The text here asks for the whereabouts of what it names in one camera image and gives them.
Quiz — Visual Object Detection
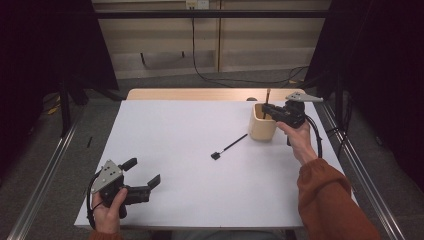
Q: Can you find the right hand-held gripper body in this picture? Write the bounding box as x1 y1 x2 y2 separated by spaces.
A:
273 91 324 129

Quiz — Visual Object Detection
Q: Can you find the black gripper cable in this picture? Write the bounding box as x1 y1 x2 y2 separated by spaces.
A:
304 114 324 159
85 169 98 231

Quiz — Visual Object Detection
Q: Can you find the wooden table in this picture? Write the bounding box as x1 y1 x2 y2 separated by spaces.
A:
125 87 306 102

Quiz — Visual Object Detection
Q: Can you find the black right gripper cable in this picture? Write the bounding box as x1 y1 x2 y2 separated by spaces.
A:
304 114 324 159

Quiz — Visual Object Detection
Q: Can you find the beige wooden counter cabinet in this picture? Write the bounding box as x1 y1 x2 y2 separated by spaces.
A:
91 0 333 80

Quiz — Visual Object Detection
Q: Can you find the pencil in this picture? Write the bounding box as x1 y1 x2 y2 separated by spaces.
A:
263 87 272 120

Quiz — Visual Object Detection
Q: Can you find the person's right hand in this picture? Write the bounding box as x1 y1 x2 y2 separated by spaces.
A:
275 120 318 166

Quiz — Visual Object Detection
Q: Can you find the black outlet cable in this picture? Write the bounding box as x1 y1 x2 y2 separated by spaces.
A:
191 8 309 85

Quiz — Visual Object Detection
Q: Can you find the person's left hand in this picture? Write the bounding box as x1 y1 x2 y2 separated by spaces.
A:
91 188 129 234

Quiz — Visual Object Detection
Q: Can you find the white table mat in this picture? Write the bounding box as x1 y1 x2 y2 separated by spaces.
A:
73 99 358 231

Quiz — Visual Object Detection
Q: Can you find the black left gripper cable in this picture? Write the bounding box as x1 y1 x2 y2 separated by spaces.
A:
85 169 98 231

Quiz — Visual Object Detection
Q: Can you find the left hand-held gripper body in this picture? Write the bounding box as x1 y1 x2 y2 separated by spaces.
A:
90 159 152 220

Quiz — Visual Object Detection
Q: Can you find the black flat makeup brush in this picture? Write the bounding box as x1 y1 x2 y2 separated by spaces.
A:
210 133 249 161

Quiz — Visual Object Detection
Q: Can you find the aluminium rail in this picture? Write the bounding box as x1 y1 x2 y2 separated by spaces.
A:
319 101 406 240
6 106 85 240

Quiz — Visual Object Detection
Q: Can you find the white wall outlet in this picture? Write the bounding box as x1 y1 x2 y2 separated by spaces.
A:
185 0 210 10

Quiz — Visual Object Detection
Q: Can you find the cream square ceramic cup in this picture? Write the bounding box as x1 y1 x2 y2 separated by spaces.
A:
248 102 278 142

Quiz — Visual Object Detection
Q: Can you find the black curtain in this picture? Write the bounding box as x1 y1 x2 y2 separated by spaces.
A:
0 0 120 111
304 0 424 183

